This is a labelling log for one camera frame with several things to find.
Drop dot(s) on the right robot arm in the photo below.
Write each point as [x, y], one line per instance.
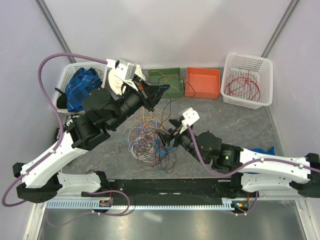
[250, 171]

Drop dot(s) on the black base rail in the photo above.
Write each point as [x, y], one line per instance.
[175, 191]

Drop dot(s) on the empty white basket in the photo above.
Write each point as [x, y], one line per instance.
[247, 81]

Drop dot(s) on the blue plaid cloth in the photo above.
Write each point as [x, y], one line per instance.
[82, 83]

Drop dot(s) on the white basket with clothes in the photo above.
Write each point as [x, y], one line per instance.
[67, 74]

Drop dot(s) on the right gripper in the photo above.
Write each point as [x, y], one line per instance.
[165, 136]

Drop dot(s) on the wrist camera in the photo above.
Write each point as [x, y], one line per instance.
[122, 69]
[189, 117]

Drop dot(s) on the blue fleece cloth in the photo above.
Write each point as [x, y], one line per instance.
[271, 151]

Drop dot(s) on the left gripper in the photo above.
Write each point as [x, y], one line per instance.
[151, 95]

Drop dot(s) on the light blue cable duct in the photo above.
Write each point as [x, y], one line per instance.
[95, 204]

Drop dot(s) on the orange tray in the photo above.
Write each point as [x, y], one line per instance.
[202, 83]

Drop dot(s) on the right aluminium frame post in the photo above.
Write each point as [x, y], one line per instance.
[288, 13]

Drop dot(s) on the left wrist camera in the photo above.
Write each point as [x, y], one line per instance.
[122, 69]

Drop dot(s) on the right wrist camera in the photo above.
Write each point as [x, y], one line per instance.
[189, 117]

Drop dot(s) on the aluminium frame post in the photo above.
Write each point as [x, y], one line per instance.
[288, 13]
[46, 13]

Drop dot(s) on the black printed t-shirt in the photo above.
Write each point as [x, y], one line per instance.
[67, 122]

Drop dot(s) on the left aluminium frame post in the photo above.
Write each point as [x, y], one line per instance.
[46, 13]

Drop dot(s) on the green tray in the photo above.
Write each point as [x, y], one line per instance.
[171, 76]

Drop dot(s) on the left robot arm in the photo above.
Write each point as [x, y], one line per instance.
[42, 179]

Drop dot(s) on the white crumpled cloth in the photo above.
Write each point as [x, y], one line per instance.
[117, 85]

